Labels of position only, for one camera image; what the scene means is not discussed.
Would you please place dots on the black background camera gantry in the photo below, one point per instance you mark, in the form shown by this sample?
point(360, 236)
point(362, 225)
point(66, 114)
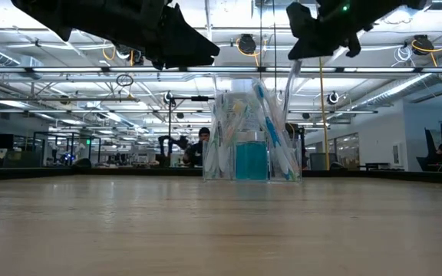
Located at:
point(170, 119)

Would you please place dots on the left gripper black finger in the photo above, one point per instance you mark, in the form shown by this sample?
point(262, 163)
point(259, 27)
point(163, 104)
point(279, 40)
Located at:
point(186, 46)

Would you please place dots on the blue toothbrush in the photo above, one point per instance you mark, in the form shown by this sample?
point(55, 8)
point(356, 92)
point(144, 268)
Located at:
point(271, 130)

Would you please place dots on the long ceiling light strip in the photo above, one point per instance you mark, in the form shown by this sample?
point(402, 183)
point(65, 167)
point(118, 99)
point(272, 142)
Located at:
point(244, 69)
point(148, 111)

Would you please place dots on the black aluminium table frame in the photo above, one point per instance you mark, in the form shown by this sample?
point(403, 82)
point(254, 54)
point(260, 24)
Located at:
point(397, 175)

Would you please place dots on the black office chair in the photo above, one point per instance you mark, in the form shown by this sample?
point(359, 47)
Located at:
point(431, 145)

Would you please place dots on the black equipment cabinet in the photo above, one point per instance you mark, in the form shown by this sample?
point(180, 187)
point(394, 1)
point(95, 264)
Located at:
point(295, 130)

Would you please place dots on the clear bag with tubes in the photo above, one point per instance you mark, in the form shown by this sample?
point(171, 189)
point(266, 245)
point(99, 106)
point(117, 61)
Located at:
point(299, 168)

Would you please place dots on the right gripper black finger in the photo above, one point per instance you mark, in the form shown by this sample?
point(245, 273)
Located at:
point(309, 38)

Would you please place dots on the background black robot arm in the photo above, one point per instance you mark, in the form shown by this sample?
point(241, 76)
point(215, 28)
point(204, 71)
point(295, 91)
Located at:
point(182, 142)

